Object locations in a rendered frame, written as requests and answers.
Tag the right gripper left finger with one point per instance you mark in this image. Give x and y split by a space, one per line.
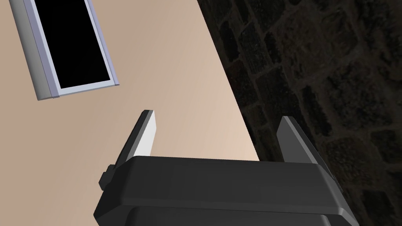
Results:
142 138

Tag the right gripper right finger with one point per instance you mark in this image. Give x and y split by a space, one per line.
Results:
295 144

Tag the white framed window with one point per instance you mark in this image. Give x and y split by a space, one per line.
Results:
72 40

